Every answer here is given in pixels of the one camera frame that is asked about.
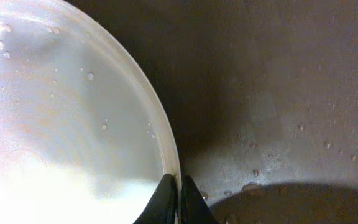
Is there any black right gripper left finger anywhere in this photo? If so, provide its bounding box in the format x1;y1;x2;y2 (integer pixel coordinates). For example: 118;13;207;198
134;174;178;224

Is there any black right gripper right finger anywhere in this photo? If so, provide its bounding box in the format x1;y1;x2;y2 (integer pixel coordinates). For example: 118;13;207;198
180;175;219;224

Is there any pale green plate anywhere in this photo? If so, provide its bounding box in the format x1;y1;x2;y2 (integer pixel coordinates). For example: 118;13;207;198
0;1;181;223

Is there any dark brown serving tray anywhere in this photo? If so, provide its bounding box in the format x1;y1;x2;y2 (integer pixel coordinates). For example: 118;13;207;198
74;0;358;223

